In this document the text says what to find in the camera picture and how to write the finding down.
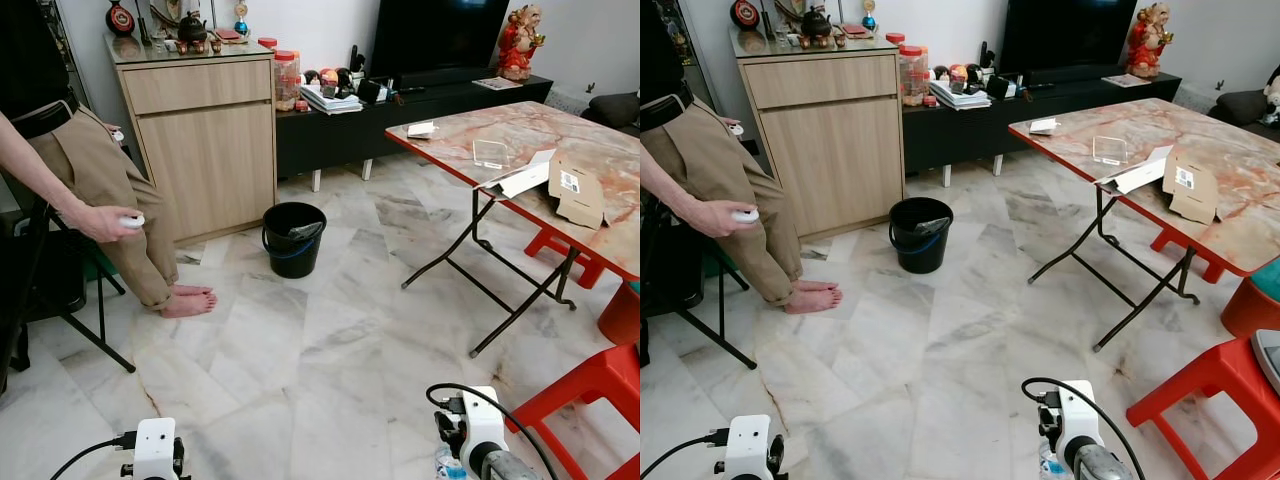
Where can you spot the small red plastic stool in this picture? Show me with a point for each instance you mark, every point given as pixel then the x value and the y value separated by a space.
pixel 548 243
pixel 1172 240

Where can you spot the person in khaki trousers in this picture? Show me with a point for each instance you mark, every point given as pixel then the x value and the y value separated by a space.
pixel 95 170
pixel 715 165

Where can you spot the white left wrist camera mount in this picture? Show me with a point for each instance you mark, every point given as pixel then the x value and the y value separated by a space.
pixel 748 442
pixel 155 445

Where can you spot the clear jar with red lid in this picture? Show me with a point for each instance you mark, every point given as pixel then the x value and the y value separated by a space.
pixel 912 78
pixel 287 80

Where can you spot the marble pattern folding table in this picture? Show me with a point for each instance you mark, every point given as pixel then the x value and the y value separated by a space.
pixel 1200 125
pixel 560 130

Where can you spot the crumpled white paper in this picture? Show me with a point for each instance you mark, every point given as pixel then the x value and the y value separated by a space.
pixel 421 129
pixel 1043 126

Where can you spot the black plastic bucket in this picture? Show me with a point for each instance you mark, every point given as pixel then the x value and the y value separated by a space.
pixel 918 245
pixel 292 250

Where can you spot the thin printed booklet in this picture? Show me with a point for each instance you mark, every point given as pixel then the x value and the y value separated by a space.
pixel 1127 80
pixel 497 83

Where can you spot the black flat television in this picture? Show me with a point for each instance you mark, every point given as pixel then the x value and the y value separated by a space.
pixel 440 35
pixel 1070 35

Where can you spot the person's right forearm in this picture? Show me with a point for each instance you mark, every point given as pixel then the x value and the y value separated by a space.
pixel 30 170
pixel 672 180

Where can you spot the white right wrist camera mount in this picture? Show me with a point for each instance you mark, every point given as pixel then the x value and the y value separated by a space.
pixel 485 425
pixel 1078 420

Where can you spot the clear plastic bottle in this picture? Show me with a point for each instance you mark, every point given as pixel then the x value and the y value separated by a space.
pixel 1048 465
pixel 448 465

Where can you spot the stack of white papers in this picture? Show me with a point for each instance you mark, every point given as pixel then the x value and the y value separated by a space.
pixel 328 101
pixel 958 97

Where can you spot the clear plastic box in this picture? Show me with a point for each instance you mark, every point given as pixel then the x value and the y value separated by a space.
pixel 1110 150
pixel 490 155

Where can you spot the long black TV console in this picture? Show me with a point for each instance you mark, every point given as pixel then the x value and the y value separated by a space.
pixel 970 130
pixel 340 135

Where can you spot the long white cardboard box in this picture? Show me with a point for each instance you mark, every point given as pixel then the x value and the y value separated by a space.
pixel 1140 175
pixel 525 177

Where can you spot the black folding chair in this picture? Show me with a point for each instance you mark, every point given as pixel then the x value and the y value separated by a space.
pixel 718 340
pixel 100 335

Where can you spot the person's right hand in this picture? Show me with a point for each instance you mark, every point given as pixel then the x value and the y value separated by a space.
pixel 105 220
pixel 722 216

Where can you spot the light wooden cabinet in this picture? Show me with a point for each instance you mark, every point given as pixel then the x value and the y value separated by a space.
pixel 205 150
pixel 830 145

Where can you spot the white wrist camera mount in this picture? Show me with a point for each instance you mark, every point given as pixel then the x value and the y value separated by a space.
pixel 155 445
pixel 485 425
pixel 1078 420
pixel 748 442

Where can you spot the brown cardboard packaging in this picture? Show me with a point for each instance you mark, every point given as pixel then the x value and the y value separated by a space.
pixel 1195 200
pixel 585 205

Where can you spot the red and gold figurine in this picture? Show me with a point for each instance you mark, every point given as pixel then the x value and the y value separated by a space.
pixel 518 50
pixel 1148 45

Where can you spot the round red black ornament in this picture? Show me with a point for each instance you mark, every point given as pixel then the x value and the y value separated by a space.
pixel 745 14
pixel 120 20

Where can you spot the dark teapot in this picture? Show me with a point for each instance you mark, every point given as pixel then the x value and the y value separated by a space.
pixel 192 30
pixel 817 24

